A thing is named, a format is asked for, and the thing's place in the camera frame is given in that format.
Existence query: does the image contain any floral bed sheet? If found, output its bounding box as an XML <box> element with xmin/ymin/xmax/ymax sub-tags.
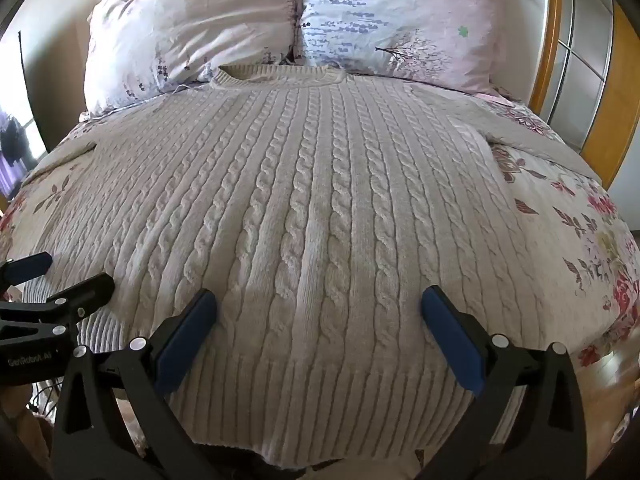
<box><xmin>0</xmin><ymin>92</ymin><xmax>640</xmax><ymax>371</ymax></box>

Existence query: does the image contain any pink and blue floral pillow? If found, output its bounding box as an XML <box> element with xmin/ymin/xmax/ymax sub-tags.
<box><xmin>295</xmin><ymin>0</ymin><xmax>517</xmax><ymax>100</ymax></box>

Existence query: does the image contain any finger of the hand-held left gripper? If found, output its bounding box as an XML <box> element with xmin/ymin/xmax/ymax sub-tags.
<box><xmin>0</xmin><ymin>272</ymin><xmax>117</xmax><ymax>341</ymax></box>
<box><xmin>0</xmin><ymin>251</ymin><xmax>54</xmax><ymax>296</ymax></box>

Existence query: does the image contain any beige cable knit sweater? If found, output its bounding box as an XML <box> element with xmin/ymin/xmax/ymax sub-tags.
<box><xmin>22</xmin><ymin>64</ymin><xmax>606</xmax><ymax>471</ymax></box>

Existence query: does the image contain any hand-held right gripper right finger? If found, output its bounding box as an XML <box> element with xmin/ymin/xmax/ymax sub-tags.
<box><xmin>414</xmin><ymin>285</ymin><xmax>589</xmax><ymax>480</ymax></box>

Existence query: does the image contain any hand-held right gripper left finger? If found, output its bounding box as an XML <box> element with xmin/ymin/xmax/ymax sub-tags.
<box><xmin>52</xmin><ymin>287</ymin><xmax>221</xmax><ymax>480</ymax></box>

